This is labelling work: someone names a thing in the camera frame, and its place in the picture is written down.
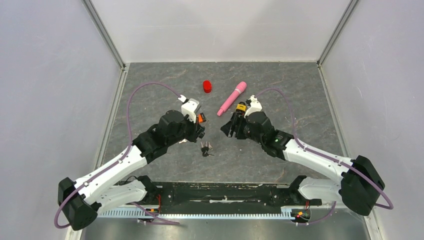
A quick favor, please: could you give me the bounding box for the red plastic cap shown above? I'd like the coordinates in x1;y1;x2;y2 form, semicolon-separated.
202;80;213;94

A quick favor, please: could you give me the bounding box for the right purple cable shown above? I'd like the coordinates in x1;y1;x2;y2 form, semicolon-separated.
255;87;394;226

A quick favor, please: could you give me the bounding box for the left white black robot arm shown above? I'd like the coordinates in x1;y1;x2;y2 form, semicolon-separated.
57;110;205;231

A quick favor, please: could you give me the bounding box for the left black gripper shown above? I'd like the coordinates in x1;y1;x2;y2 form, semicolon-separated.
167;112;205;147

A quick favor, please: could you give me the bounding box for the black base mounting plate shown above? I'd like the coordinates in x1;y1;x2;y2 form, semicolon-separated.
140;182;323;207

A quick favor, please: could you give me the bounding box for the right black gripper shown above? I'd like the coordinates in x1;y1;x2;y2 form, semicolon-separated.
221;111;264;146

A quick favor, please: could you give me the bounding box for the white slotted cable duct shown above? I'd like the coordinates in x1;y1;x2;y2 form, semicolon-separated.
98;206;310;221

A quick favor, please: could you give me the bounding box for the orange black padlock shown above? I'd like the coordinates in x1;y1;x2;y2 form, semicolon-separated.
197;112;207;124

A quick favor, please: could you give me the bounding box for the yellow black padlock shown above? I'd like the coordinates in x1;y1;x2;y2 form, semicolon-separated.
235;101;247;113

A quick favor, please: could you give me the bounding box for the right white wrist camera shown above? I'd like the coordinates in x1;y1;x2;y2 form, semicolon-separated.
244;95;263;118

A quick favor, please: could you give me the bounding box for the black-head key bunch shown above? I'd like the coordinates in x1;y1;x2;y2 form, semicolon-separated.
200;141;213;157

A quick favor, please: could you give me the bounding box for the pink cylindrical wand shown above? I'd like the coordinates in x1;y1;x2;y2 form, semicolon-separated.
217;81;247;116

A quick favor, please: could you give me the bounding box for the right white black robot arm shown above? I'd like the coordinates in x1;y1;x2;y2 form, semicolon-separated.
220;111;385;216

